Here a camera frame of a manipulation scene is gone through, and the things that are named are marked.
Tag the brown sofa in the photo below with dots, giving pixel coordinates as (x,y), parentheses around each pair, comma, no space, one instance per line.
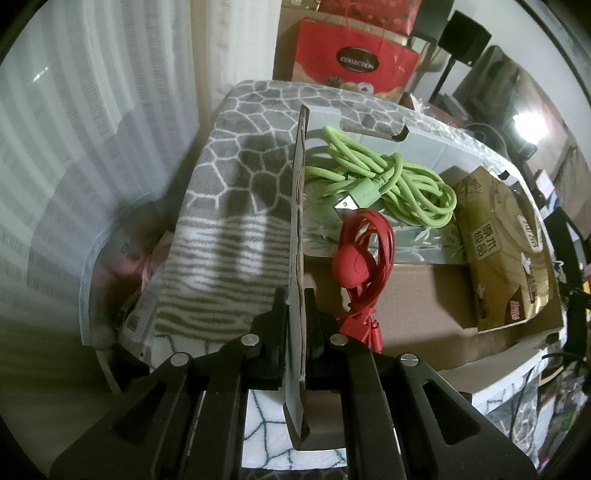
(498,78)

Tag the white curtain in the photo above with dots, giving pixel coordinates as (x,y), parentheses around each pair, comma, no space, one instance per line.
(92,115)

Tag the gold tissue packet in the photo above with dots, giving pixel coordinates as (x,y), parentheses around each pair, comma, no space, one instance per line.
(498,249)

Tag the black lamp with bright light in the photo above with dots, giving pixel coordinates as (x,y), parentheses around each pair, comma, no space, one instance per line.
(526,127)

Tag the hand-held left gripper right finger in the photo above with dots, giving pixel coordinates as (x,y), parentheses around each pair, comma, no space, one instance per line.
(317,344)

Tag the small pink box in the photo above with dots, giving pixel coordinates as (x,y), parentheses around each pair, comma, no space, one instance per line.
(545,183)

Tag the red gift box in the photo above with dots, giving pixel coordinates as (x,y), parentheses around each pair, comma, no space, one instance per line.
(369,11)

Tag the clear plastic bag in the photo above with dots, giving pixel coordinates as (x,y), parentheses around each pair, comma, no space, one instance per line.
(111,277)

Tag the black speaker on stand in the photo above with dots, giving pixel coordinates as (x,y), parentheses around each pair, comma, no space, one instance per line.
(464,37)
(434,21)

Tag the large red gift bag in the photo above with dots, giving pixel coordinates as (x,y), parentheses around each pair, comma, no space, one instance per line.
(323,50)

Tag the white cardboard box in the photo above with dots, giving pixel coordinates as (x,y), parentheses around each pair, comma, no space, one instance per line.
(415,295)

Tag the grey and white patterned blanket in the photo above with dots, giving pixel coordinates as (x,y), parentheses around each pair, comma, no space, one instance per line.
(221,184)

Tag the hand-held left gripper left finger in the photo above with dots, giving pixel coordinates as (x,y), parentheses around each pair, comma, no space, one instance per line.
(277,344)

